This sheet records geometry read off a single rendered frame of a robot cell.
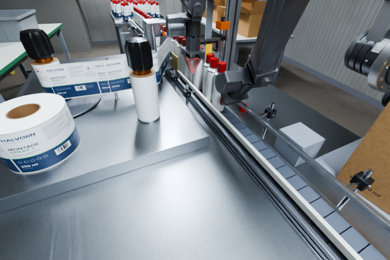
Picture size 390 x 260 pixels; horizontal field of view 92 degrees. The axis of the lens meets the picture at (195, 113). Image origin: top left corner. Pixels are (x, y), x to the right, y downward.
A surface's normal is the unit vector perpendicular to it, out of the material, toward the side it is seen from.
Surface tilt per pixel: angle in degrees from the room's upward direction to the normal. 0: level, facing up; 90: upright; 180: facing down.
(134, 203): 0
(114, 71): 90
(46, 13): 90
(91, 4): 90
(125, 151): 0
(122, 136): 0
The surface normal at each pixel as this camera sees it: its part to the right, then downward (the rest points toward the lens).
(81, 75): 0.31, 0.55
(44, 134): 0.80, 0.36
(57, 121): 0.97, 0.15
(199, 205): 0.01, -0.82
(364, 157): -0.85, 0.30
